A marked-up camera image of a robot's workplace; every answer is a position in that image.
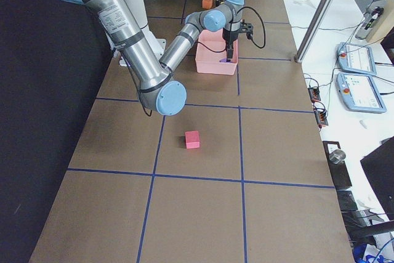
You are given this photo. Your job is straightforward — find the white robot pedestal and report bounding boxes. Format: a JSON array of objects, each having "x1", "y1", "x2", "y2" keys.
[{"x1": 113, "y1": 0, "x2": 166, "y2": 68}]

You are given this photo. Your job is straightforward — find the steel cylinder weight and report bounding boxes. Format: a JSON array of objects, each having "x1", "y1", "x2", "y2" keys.
[{"x1": 329, "y1": 149, "x2": 346, "y2": 164}]

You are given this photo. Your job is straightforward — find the purple foam block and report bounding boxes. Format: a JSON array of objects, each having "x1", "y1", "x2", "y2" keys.
[{"x1": 219, "y1": 58, "x2": 231, "y2": 63}]

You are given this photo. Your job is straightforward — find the pink plastic bin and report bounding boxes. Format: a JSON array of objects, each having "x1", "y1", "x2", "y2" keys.
[{"x1": 195, "y1": 30, "x2": 238, "y2": 75}]

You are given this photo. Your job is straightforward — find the orange foam block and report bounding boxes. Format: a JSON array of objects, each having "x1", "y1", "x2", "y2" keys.
[{"x1": 201, "y1": 0, "x2": 214, "y2": 10}]

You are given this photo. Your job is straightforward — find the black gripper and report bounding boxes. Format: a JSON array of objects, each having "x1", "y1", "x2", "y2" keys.
[{"x1": 222, "y1": 28, "x2": 239, "y2": 62}]

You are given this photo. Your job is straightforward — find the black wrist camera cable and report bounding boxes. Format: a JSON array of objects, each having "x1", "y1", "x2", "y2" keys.
[{"x1": 199, "y1": 6, "x2": 266, "y2": 54}]

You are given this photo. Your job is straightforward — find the far teach pendant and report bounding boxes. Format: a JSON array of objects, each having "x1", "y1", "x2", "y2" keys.
[{"x1": 337, "y1": 42, "x2": 377, "y2": 75}]

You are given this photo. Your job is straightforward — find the aluminium frame post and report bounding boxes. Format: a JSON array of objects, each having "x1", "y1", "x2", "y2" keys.
[{"x1": 294, "y1": 0, "x2": 333, "y2": 63}]

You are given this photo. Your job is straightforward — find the near teach pendant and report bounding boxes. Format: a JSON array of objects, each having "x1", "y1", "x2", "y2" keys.
[{"x1": 336, "y1": 72, "x2": 387, "y2": 114}]

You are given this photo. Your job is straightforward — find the teach pendant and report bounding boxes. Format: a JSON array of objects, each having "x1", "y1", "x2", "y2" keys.
[
  {"x1": 336, "y1": 72, "x2": 387, "y2": 114},
  {"x1": 337, "y1": 42, "x2": 377, "y2": 75}
]

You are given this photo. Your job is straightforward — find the orange connector board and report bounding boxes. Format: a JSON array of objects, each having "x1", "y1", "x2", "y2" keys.
[
  {"x1": 308, "y1": 86, "x2": 321, "y2": 102},
  {"x1": 313, "y1": 107, "x2": 328, "y2": 128}
]

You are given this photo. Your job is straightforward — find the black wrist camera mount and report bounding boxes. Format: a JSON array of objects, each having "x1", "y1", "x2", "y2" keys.
[{"x1": 238, "y1": 20, "x2": 254, "y2": 41}]

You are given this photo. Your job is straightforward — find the red foam block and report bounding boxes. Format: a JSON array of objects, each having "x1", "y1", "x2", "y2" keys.
[{"x1": 185, "y1": 131, "x2": 200, "y2": 149}]

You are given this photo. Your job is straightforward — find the black monitor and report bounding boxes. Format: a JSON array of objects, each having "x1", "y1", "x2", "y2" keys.
[{"x1": 361, "y1": 141, "x2": 393, "y2": 220}]

